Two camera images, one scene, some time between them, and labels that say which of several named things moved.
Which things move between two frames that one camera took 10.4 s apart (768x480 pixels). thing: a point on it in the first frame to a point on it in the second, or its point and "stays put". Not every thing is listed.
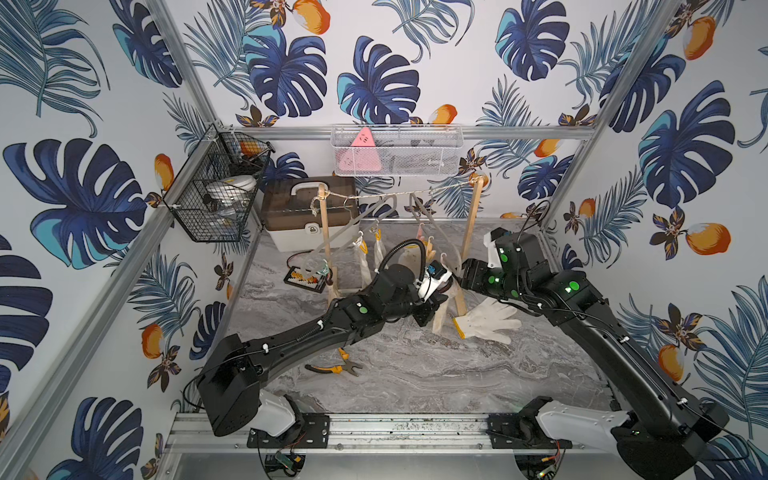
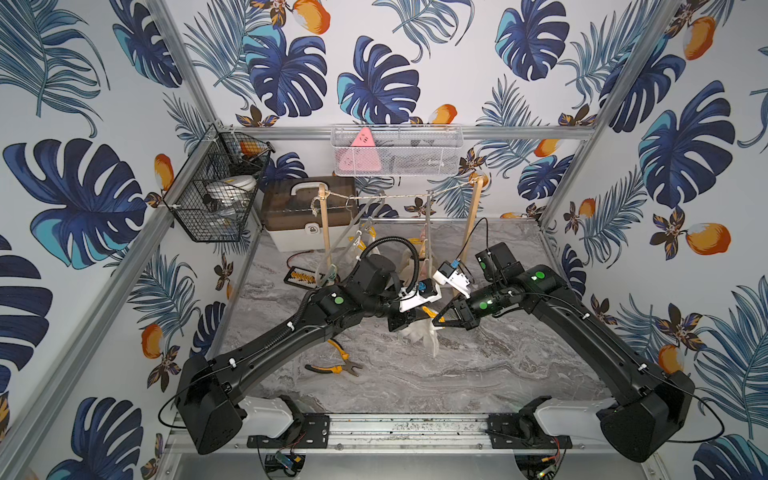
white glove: x=485 y=320 to x=421 y=331
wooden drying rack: x=467 y=243 stays put
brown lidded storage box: x=291 y=212 stays put
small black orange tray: x=306 y=278 stays put
